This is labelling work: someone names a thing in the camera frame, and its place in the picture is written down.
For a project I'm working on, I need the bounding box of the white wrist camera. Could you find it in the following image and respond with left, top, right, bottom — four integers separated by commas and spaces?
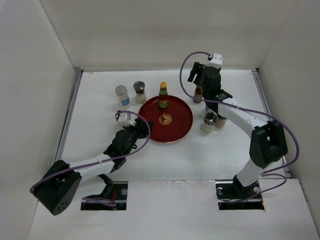
116, 112, 134, 127
209, 53, 223, 69

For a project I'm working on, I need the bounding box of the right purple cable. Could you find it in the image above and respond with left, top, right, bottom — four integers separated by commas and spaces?
180, 51, 301, 203

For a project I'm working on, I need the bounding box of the red round tray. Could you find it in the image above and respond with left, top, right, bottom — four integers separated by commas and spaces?
138, 95, 193, 143

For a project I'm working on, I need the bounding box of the sauce bottle yellow cap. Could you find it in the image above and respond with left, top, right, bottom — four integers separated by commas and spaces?
193, 86, 203, 104
158, 81, 169, 109

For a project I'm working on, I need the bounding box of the dark-cap grinder jar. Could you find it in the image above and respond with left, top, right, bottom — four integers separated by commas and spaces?
200, 112, 218, 133
133, 81, 147, 104

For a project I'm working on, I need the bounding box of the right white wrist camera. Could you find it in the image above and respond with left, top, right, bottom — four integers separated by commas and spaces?
209, 53, 223, 69

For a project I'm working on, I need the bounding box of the back dark-cap grinder jar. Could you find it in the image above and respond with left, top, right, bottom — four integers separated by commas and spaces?
133, 81, 147, 104

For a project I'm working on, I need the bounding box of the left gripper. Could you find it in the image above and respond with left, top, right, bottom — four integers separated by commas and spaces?
122, 119, 153, 157

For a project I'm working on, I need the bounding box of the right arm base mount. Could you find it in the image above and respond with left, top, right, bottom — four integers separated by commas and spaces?
215, 180, 265, 211

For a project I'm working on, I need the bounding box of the right dark-cap grinder jar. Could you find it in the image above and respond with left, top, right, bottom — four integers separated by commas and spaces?
200, 112, 218, 133

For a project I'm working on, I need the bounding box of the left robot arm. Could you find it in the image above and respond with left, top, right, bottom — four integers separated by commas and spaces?
29, 117, 154, 216

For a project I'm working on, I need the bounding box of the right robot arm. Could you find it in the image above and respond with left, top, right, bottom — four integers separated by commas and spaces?
188, 62, 288, 198

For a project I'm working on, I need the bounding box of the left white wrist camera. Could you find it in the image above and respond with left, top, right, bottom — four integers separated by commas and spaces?
116, 112, 134, 127

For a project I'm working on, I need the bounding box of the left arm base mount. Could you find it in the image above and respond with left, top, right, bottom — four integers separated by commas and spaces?
80, 174, 129, 211

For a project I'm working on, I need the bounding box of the silver-lid spice jar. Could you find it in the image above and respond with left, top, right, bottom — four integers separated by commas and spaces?
204, 105, 228, 129
115, 85, 131, 110

